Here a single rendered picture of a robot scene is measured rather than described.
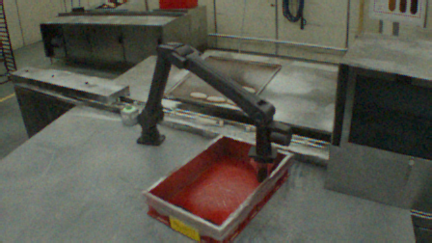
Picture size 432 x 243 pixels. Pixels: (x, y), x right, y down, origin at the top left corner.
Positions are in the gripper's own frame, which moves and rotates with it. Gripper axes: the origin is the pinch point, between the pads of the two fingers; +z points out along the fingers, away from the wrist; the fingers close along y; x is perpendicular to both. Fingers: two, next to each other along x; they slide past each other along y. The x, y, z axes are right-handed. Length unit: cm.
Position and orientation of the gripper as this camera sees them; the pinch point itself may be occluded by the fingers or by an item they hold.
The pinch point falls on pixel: (262, 172)
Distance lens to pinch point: 130.5
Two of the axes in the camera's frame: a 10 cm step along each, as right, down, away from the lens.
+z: 0.5, 8.9, 4.5
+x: 2.9, -4.5, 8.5
